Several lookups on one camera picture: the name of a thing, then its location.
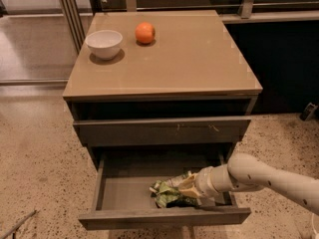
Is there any white ceramic bowl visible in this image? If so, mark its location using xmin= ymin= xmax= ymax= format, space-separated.
xmin=85 ymin=30 xmax=123 ymax=60

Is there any drawer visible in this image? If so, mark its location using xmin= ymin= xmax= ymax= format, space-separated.
xmin=74 ymin=117 xmax=250 ymax=146
xmin=79 ymin=151 xmax=250 ymax=230

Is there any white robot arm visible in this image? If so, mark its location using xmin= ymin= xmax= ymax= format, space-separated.
xmin=178 ymin=153 xmax=319 ymax=215

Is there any dark object on floor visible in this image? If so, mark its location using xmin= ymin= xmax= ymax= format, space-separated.
xmin=299 ymin=103 xmax=318 ymax=121

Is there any metal rod on floor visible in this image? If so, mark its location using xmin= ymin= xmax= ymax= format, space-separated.
xmin=0 ymin=210 xmax=37 ymax=239

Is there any orange fruit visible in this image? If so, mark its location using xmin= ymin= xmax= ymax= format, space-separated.
xmin=135 ymin=22 xmax=156 ymax=44

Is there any green jalapeno chip bag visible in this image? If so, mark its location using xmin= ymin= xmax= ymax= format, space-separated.
xmin=150 ymin=171 xmax=200 ymax=208

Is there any grey drawer cabinet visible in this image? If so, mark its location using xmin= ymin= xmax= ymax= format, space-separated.
xmin=62 ymin=10 xmax=264 ymax=239

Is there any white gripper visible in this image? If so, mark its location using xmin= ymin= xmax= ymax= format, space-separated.
xmin=178 ymin=166 xmax=218 ymax=198

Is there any white cable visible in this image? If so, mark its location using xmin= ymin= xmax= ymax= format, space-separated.
xmin=311 ymin=212 xmax=319 ymax=239

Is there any metal shelf frame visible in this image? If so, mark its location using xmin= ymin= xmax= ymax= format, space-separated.
xmin=54 ymin=0 xmax=319 ymax=53

